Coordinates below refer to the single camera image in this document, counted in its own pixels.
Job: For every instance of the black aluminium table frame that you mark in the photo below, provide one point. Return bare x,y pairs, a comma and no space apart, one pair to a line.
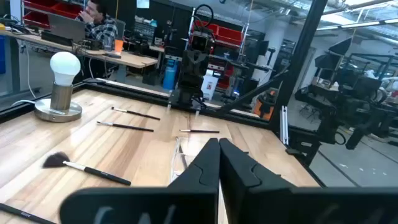
298,62

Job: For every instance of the blue cylinder tank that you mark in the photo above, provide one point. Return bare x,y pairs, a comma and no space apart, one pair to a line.
170,76

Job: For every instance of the wooden workbench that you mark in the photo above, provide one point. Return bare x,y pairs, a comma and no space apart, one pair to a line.
133,59

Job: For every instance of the black frame bracket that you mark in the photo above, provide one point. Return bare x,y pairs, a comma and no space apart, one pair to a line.
293,151

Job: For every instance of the black robot workstation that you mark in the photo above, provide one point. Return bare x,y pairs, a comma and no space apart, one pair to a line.
357,81

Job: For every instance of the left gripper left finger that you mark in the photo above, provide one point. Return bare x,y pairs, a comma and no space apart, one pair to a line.
186,202

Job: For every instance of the thin black makeup brush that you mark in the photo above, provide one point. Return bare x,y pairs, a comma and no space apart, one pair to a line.
25,214
140,114
205,131
130,127

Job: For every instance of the silver aluminium bar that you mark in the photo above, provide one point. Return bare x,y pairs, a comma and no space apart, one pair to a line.
283,124

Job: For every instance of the orange shop vacuum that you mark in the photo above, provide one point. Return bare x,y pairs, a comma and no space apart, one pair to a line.
264,107

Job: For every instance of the red bin shelf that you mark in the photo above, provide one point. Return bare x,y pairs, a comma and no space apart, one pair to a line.
230,35

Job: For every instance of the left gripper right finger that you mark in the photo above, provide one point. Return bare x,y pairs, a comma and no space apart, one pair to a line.
264,202

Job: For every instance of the orange cup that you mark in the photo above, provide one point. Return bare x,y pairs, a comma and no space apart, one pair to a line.
118,46

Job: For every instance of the white bulb table lamp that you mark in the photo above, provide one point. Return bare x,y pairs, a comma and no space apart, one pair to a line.
60,96

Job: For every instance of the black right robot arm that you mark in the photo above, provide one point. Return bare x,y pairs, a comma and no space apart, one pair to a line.
189,90

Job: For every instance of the fan makeup brush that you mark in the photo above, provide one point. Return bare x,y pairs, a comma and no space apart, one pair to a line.
99,175

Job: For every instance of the person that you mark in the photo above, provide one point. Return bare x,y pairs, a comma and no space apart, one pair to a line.
99,29

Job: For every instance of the grey laptop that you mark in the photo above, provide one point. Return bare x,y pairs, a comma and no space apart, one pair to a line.
66,28

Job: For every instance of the red storage bin rack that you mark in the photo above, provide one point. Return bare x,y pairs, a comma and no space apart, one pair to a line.
37,18

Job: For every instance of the clear acrylic brush organizer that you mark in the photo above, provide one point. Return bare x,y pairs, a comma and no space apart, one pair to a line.
175,161

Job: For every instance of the white printed box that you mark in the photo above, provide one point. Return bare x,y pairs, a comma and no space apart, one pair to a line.
209,87

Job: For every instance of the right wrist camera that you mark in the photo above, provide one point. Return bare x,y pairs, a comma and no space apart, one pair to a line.
199,42

